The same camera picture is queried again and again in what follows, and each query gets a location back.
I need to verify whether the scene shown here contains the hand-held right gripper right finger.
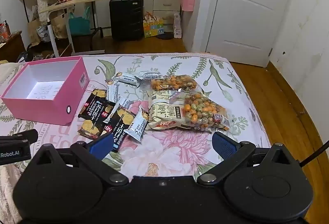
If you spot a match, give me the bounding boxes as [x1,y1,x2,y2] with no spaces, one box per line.
[197,131,299,185]

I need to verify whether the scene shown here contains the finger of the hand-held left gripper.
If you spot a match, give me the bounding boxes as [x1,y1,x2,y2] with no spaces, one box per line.
[0,129,38,143]

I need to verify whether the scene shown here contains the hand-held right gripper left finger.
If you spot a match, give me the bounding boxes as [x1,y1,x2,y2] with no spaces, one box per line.
[31,133,129,187]

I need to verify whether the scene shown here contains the black cracker packet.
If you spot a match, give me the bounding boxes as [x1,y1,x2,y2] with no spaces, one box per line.
[78,118,103,140]
[101,104,137,153]
[78,88,116,124]

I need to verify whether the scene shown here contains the pink cardboard box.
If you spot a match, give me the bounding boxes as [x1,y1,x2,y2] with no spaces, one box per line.
[1,56,89,126]

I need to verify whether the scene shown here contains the clear bag of coated peanuts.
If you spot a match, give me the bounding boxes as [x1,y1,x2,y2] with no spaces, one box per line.
[180,92,230,131]
[150,75,198,92]

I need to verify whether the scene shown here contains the beige printed snack bag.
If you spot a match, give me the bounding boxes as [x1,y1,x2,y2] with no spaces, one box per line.
[149,90,196,132]

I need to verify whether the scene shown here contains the white fluffy blanket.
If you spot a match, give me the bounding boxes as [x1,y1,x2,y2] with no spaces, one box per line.
[0,160,25,222]

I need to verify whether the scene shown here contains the black bag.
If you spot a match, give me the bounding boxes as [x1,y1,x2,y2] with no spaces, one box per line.
[17,50,34,63]

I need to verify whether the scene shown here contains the wooden nightstand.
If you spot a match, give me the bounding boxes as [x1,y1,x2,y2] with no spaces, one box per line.
[0,31,26,62]

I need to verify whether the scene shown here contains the brown paper bag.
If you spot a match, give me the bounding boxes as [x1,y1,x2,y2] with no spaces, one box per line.
[28,18,43,46]
[50,14,68,39]

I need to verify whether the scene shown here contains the white plastic bag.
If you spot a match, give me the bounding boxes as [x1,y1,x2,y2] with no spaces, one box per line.
[37,26,50,42]

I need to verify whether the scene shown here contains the teal shopping bag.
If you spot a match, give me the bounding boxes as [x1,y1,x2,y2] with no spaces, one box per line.
[68,6,91,36]

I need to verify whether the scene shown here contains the white door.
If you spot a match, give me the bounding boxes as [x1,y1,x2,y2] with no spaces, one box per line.
[206,0,296,67]

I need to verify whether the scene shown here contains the colourful yellow box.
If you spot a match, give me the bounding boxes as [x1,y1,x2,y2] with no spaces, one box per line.
[143,12,165,38]

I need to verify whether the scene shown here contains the black suitcase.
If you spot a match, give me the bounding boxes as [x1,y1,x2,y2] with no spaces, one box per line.
[109,0,144,41]

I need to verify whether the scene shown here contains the wooden side table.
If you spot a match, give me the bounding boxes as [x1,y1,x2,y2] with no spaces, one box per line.
[38,0,118,58]

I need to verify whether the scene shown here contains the black cable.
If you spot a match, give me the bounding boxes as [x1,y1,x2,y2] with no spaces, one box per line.
[299,140,329,168]

